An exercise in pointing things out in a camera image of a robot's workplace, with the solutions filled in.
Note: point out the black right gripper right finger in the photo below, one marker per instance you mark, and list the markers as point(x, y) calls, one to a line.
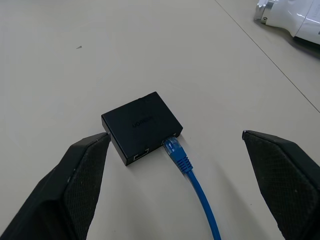
point(282, 185)

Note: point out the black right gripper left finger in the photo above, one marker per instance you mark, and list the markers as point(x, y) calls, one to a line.
point(62, 192)

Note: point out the black network switch box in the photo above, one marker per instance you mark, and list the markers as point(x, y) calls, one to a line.
point(140, 125)

